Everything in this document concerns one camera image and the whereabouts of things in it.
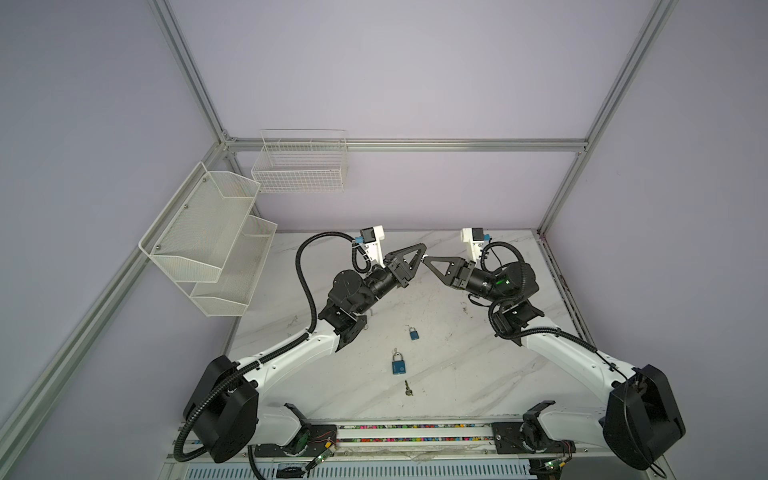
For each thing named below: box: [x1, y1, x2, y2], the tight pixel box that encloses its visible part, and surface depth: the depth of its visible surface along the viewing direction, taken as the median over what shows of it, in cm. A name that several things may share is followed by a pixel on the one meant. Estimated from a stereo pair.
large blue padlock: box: [392, 352, 406, 375], surface depth 86 cm
